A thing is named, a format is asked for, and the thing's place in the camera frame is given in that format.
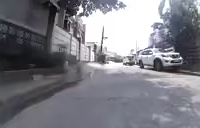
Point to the utility pole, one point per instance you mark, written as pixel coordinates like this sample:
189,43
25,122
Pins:
102,40

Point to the pale vehicle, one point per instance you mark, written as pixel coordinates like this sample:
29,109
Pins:
129,60

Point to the grey asphalt road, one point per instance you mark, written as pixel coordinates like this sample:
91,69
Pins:
121,100

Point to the white car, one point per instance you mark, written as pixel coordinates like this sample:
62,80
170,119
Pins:
158,58

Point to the tree with dark trunk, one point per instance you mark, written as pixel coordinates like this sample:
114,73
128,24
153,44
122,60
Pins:
50,30

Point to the grey raised pavement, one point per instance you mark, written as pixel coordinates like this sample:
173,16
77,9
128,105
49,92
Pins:
18,88

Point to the tall dark tree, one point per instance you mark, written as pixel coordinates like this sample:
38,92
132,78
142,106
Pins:
181,26

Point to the pale boundary wall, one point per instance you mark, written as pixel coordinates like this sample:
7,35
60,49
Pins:
68,45

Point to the building behind pale wall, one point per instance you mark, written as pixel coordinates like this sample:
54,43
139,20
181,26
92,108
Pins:
75,28

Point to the dark patterned fence wall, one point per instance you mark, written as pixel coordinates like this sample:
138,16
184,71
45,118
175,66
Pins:
14,41

